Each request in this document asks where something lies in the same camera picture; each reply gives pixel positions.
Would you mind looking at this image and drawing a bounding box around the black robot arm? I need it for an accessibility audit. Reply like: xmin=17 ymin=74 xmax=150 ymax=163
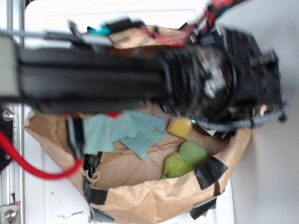
xmin=0 ymin=15 xmax=284 ymax=121

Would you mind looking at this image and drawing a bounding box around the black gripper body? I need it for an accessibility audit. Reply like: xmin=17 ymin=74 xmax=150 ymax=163
xmin=219 ymin=28 xmax=282 ymax=117

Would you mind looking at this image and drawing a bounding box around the yellow sponge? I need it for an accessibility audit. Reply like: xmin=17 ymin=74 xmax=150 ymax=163
xmin=166 ymin=117 xmax=192 ymax=138

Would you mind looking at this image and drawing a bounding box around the brown paper bag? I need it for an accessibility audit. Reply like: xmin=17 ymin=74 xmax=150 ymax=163
xmin=24 ymin=22 xmax=252 ymax=224

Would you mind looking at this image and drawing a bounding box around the black mounting bracket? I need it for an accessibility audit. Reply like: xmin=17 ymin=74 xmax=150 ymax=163
xmin=0 ymin=106 xmax=14 ymax=173

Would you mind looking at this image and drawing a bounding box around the teal cloth rag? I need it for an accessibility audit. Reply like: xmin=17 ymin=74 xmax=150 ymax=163
xmin=83 ymin=111 xmax=166 ymax=160

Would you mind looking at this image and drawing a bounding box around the aluminium frame rail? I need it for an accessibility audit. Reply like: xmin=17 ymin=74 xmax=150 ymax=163
xmin=0 ymin=0 xmax=26 ymax=224

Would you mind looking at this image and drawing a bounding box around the green plush toy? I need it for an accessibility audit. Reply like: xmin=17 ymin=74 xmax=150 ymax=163
xmin=161 ymin=140 xmax=208 ymax=179

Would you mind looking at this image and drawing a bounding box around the red cable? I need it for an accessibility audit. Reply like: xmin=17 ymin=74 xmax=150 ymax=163
xmin=0 ymin=130 xmax=84 ymax=181

